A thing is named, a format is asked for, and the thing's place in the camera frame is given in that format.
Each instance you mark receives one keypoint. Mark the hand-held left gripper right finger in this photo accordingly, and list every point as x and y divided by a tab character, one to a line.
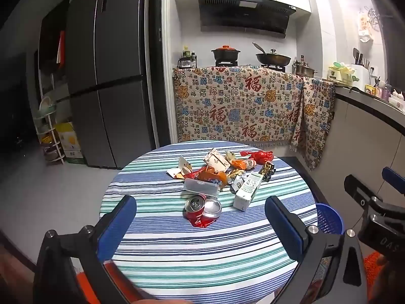
283	228

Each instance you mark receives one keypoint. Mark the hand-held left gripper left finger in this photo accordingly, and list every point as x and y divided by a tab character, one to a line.
118	224

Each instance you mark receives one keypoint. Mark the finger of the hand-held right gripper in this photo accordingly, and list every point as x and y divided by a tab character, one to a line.
356	190
394	177

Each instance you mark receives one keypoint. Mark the blue plastic basket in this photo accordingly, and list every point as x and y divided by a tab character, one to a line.
329	220

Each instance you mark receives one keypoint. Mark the crushed soda can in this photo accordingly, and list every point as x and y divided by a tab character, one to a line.
202	220

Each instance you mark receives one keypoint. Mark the green white carton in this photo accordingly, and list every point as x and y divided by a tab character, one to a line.
245	196

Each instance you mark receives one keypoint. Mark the grey counter cabinet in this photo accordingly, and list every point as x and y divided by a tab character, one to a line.
364	133

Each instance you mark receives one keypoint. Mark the gold black wrapper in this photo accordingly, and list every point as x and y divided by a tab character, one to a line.
267	169

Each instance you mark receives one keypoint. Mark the crumpled pale wrapper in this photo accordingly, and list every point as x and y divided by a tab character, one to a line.
235	173

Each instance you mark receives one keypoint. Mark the red plastic bag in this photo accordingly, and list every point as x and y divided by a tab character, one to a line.
261	156

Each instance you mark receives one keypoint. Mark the orange white snack wrapper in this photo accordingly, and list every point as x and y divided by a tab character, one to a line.
242	164

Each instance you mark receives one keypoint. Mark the striped tablecloth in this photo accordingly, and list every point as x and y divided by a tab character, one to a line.
189	253

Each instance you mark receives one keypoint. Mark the printed blanket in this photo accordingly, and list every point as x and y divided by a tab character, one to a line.
314	123
240	107

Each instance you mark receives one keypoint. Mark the white cardboard piece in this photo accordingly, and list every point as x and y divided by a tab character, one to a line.
182	166

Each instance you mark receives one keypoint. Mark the clear plastic box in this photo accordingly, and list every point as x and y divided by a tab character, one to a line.
199	186

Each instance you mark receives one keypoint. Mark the red orange wrapper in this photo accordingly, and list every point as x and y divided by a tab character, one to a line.
208	174

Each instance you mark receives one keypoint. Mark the yellow cardboard box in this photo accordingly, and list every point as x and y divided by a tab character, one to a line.
69	145

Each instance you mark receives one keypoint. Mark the torn cardboard box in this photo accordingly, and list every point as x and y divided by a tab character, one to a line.
216	160

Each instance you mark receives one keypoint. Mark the white utensil holder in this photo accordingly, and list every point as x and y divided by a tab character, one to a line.
360	68

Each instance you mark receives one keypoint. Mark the yellow green kitchen appliance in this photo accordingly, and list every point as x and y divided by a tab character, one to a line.
340	74

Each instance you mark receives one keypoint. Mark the white tiered storage rack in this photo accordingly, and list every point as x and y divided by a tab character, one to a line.
47	126

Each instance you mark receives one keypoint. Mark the steel pot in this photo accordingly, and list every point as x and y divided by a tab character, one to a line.
304	69

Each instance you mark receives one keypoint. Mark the grey refrigerator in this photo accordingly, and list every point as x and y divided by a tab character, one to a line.
107	79

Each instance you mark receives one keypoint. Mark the black wok with lid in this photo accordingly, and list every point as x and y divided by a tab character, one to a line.
272	57

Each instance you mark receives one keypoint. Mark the gas stove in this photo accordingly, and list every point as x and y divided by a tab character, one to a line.
226	62

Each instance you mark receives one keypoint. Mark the condiment bottle rack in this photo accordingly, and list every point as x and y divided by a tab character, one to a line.
186	58

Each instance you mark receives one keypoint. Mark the black clay pot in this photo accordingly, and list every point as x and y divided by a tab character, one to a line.
225	52

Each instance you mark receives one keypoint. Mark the black range hood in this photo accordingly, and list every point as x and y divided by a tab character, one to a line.
246	12

